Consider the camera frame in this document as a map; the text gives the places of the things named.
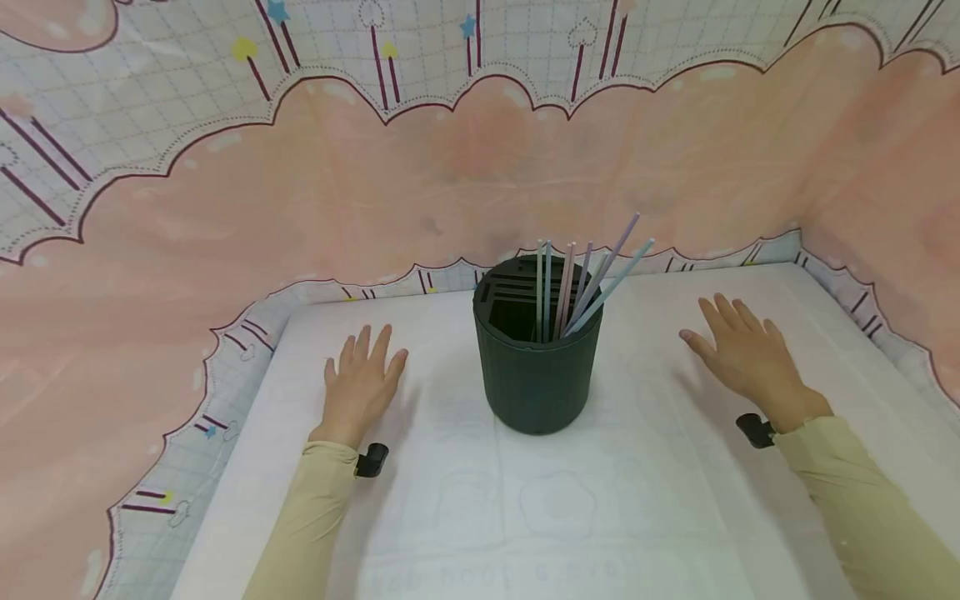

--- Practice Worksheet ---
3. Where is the dark green ribbed holder cup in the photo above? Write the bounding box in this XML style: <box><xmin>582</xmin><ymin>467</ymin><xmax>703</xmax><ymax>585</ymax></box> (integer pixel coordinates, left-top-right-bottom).
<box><xmin>472</xmin><ymin>255</ymin><xmax>605</xmax><ymax>436</ymax></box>

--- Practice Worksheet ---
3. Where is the person's right hand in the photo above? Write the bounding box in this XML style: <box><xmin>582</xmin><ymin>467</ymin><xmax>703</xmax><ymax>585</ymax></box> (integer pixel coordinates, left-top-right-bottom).
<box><xmin>678</xmin><ymin>292</ymin><xmax>834</xmax><ymax>435</ymax></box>

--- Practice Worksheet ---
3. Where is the black wrist band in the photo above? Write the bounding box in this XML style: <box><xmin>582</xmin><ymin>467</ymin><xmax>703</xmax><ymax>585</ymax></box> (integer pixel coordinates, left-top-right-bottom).
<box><xmin>353</xmin><ymin>442</ymin><xmax>390</xmax><ymax>478</ymax></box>
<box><xmin>735</xmin><ymin>412</ymin><xmax>778</xmax><ymax>449</ymax></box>

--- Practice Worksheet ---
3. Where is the bunch of pastel sticks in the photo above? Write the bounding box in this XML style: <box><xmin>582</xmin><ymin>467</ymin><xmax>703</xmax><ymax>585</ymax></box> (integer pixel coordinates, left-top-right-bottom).
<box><xmin>534</xmin><ymin>212</ymin><xmax>656</xmax><ymax>344</ymax></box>

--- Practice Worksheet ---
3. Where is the person's left forearm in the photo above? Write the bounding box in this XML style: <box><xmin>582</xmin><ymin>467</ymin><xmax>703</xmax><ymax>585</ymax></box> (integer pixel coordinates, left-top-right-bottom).
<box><xmin>241</xmin><ymin>439</ymin><xmax>361</xmax><ymax>600</ymax></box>

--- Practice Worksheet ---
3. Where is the person's left hand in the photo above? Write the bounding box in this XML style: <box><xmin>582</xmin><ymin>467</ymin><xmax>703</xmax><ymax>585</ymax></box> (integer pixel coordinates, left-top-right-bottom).
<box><xmin>308</xmin><ymin>325</ymin><xmax>410</xmax><ymax>452</ymax></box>

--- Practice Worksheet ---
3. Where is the person's right forearm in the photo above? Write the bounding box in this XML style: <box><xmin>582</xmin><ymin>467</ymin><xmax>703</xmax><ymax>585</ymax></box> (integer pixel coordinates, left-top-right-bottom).
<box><xmin>772</xmin><ymin>414</ymin><xmax>960</xmax><ymax>600</ymax></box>

